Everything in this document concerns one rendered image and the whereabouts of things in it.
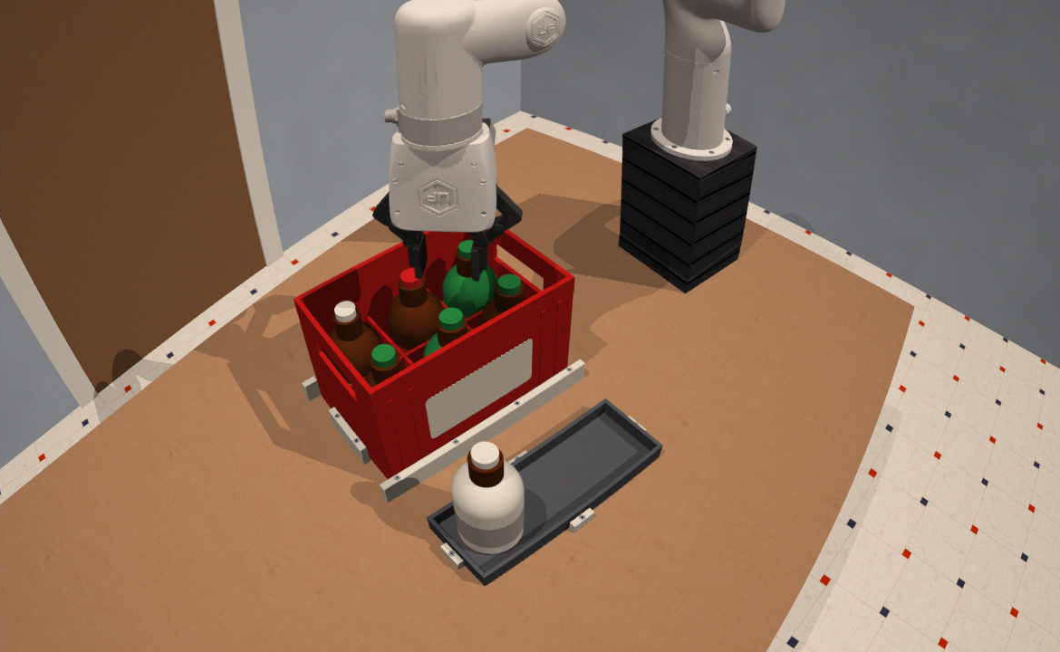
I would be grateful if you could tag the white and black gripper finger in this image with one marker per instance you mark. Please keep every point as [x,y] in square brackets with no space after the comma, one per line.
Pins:
[511,215]
[414,240]

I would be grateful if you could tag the green bottle with pale label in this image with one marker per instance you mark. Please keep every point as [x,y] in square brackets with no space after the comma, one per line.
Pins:
[451,325]

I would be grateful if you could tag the cream bottle with grey label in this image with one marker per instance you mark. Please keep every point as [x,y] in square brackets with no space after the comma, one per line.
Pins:
[489,501]

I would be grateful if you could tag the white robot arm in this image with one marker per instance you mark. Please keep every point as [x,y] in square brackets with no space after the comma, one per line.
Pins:
[442,45]

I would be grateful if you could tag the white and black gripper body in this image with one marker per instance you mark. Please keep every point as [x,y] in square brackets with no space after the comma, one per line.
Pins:
[439,189]

